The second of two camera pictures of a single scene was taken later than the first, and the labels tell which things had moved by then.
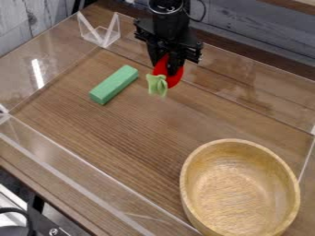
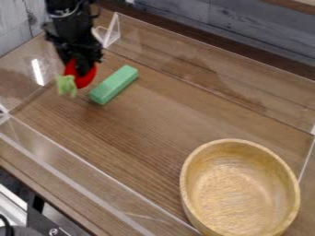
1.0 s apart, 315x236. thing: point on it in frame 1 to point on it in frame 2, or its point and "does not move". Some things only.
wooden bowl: (239, 189) does not move
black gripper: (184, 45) to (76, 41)
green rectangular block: (123, 76) does not move
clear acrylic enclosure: (216, 158) does not move
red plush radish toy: (161, 79) to (83, 79)
